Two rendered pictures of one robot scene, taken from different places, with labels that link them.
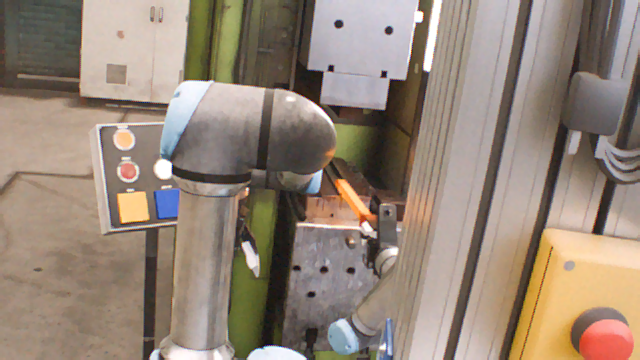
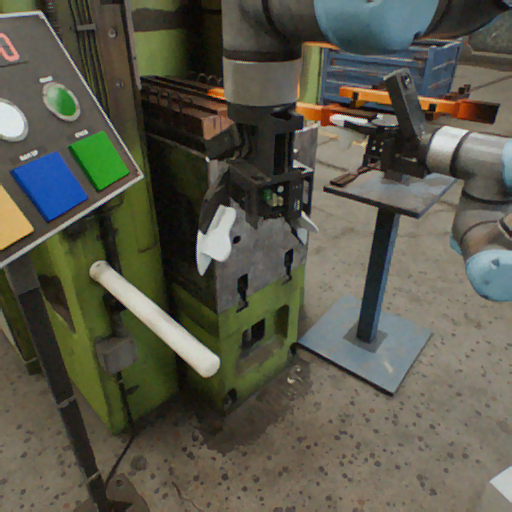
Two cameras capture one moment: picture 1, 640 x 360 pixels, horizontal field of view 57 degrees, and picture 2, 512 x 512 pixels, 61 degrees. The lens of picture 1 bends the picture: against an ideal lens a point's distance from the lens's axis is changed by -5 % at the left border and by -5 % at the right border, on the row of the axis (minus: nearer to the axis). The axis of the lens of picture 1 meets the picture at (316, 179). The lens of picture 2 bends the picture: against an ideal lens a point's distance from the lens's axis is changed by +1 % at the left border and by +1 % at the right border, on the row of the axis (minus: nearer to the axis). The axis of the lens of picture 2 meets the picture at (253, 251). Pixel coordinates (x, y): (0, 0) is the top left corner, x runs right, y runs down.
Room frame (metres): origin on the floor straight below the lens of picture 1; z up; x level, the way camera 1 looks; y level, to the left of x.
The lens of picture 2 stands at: (0.93, 0.43, 1.24)
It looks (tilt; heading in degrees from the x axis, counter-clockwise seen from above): 32 degrees down; 328
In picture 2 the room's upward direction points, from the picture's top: straight up
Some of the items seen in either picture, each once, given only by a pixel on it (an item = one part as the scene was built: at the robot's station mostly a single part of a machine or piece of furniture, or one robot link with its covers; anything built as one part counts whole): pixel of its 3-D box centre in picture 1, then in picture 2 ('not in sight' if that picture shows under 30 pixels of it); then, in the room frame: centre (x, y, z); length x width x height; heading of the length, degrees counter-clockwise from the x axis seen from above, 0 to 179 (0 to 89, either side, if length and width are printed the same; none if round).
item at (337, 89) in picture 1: (340, 78); not in sight; (2.03, -0.04, 1.32); 0.42 x 0.20 x 0.10; 12
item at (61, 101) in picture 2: not in sight; (61, 102); (1.62, 0.32, 1.09); 0.05 x 0.03 x 0.04; 102
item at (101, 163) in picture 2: not in sight; (98, 161); (1.59, 0.30, 1.01); 0.07 x 0.05 x 0.07; 127
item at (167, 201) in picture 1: (168, 204); (50, 186); (1.53, 0.38, 1.01); 0.07 x 0.05 x 0.07; 127
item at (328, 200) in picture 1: (325, 183); (183, 104); (2.03, -0.04, 0.96); 0.42 x 0.20 x 0.09; 12
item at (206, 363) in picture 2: not in sight; (149, 313); (1.66, 0.24, 0.62); 0.44 x 0.05 x 0.05; 12
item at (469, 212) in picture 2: not in sight; (480, 226); (1.26, -0.21, 0.90); 0.11 x 0.08 x 0.11; 133
